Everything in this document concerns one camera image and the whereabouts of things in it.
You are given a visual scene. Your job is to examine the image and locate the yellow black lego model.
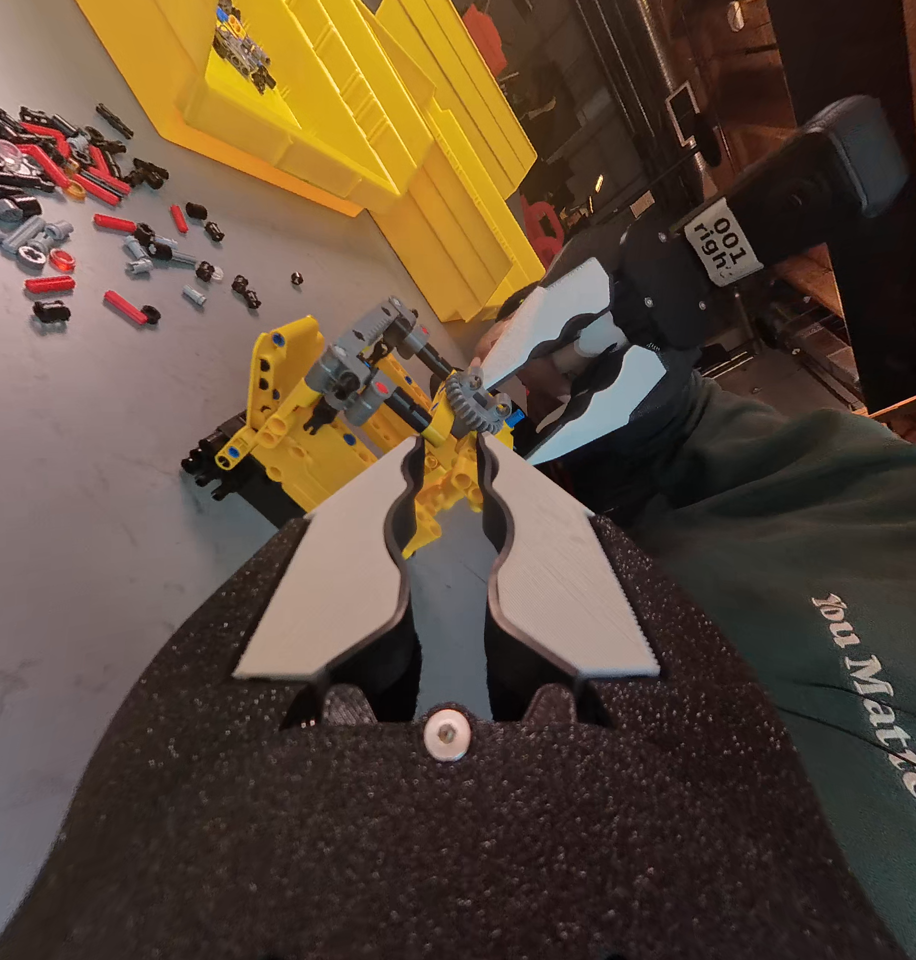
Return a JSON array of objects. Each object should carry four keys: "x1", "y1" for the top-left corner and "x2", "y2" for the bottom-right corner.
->
[{"x1": 180, "y1": 315, "x2": 489, "y2": 560}]

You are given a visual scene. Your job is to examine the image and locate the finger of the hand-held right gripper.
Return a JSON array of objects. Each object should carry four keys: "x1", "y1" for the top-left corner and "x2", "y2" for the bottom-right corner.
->
[
  {"x1": 477, "y1": 256, "x2": 630, "y2": 391},
  {"x1": 527, "y1": 343, "x2": 669, "y2": 465}
]

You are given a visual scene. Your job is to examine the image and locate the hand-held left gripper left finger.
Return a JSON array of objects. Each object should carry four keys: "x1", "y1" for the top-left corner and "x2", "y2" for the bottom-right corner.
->
[{"x1": 233, "y1": 433, "x2": 420, "y2": 684}]

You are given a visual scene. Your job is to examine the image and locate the person's right hand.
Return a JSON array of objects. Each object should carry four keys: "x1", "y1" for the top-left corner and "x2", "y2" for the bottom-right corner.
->
[{"x1": 519, "y1": 332, "x2": 603, "y2": 436}]

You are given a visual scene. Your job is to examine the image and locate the pile of small lego pins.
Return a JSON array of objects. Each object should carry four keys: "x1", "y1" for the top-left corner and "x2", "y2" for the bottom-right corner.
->
[{"x1": 0, "y1": 93, "x2": 305, "y2": 327}]

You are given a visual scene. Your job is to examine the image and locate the small grey lego parts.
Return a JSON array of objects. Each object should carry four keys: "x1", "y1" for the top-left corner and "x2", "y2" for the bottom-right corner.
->
[{"x1": 212, "y1": 0, "x2": 279, "y2": 93}]

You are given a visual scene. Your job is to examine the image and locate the yellow divided parts bin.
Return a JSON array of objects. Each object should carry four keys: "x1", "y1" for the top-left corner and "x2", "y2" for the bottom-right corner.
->
[{"x1": 75, "y1": 0, "x2": 438, "y2": 219}]

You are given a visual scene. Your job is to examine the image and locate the yellow ribbed storage bin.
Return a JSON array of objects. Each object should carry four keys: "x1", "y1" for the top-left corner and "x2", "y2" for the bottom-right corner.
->
[{"x1": 368, "y1": 0, "x2": 547, "y2": 324}]

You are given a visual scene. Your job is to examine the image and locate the person's right forearm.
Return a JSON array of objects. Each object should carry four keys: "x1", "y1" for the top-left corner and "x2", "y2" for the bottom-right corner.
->
[{"x1": 570, "y1": 371, "x2": 916, "y2": 526}]

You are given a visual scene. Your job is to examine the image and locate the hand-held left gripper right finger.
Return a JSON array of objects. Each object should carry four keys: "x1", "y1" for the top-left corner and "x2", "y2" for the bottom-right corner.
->
[{"x1": 476, "y1": 432, "x2": 663, "y2": 681}]

